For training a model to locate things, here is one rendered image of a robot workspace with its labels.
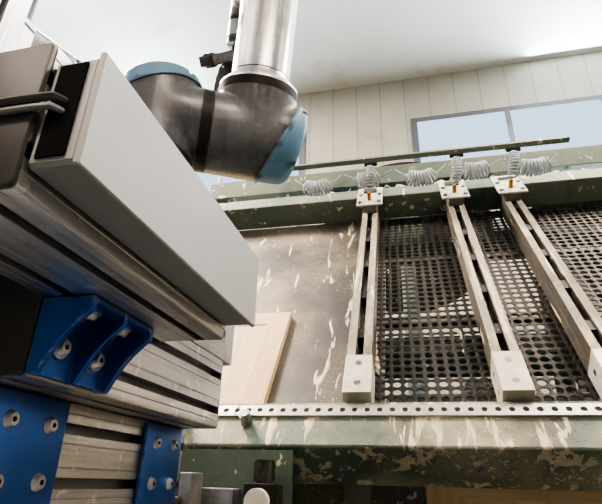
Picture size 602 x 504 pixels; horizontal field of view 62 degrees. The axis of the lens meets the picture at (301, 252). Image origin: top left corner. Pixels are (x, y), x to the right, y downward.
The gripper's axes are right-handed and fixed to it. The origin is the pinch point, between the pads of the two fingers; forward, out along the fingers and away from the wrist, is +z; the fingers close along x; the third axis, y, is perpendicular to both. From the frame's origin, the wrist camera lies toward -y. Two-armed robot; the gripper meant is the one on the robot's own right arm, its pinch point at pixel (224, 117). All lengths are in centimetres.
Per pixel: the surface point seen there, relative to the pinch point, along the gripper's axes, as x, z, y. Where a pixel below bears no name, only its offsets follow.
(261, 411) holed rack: -28, 65, -5
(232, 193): 89, 7, 105
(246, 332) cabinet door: -1, 56, 20
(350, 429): -47, 64, -1
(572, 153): -59, -31, 166
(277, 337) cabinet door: -12, 55, 20
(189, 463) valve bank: -21, 76, -17
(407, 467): -59, 68, 2
